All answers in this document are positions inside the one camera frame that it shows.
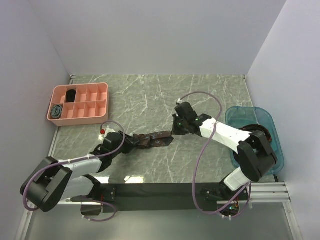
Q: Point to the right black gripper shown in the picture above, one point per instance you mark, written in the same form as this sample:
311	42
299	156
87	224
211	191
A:
176	131

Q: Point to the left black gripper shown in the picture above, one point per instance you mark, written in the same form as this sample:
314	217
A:
129	143

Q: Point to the brown blue floral tie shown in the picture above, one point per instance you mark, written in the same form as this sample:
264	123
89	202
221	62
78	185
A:
153	140

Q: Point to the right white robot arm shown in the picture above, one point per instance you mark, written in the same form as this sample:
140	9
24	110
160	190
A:
251	149

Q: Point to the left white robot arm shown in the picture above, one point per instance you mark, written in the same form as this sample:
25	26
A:
55	180

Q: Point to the teal transparent plastic bin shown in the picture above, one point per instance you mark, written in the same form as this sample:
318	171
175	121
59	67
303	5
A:
240	116

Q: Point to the pink compartment organizer tray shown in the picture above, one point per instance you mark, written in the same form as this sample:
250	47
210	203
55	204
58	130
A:
91	104

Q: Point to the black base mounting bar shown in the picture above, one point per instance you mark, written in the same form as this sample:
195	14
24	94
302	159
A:
163	196

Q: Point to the dark red patterned tie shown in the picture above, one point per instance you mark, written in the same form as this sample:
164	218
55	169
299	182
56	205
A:
257	127

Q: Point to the black rolled tie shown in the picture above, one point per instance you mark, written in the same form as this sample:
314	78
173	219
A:
70	96

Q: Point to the grey patterned rolled tie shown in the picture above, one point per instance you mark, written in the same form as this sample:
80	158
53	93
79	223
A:
56	111

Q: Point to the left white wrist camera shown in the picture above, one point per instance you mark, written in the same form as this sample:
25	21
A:
104	132

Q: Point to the aluminium frame rail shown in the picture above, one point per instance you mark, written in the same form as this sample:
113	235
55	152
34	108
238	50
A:
263	217

